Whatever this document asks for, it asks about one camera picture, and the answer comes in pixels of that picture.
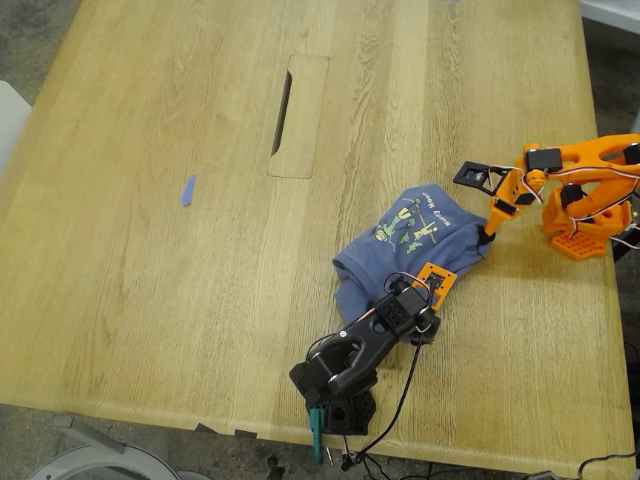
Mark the black perforated arm base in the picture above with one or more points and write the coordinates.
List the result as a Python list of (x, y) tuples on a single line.
[(362, 415)]

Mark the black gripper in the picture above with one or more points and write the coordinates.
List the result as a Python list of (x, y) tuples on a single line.
[(431, 325)]

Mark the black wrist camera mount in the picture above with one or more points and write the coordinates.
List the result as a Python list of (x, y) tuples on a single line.
[(462, 175)]

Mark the short blue tape piece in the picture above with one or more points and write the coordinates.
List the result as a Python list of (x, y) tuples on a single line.
[(187, 192)]

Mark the orange perforated arm base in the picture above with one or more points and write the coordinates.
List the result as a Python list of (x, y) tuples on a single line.
[(580, 245)]

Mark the white table corner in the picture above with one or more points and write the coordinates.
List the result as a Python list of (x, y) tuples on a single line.
[(615, 12)]

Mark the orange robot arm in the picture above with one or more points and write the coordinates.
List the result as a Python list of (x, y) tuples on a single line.
[(590, 150)]

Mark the blue printed T-shirt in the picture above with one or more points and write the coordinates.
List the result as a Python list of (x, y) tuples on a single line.
[(380, 270)]

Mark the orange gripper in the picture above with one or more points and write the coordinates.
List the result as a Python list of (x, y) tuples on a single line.
[(501, 210)]

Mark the green table clamp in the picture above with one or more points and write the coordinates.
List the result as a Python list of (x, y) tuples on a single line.
[(316, 435)]

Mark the white chair leg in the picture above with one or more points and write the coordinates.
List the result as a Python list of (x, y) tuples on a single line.
[(635, 127)]

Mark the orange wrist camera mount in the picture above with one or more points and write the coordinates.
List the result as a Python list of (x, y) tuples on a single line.
[(422, 272)]

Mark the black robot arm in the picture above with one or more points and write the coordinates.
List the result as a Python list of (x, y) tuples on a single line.
[(360, 345)]

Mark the large grey round base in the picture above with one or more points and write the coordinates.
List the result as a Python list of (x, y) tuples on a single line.
[(100, 452)]

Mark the black clamp bar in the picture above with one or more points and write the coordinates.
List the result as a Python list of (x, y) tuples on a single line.
[(620, 254)]

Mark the dark round floor object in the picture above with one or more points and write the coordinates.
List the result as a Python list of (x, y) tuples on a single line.
[(275, 470)]

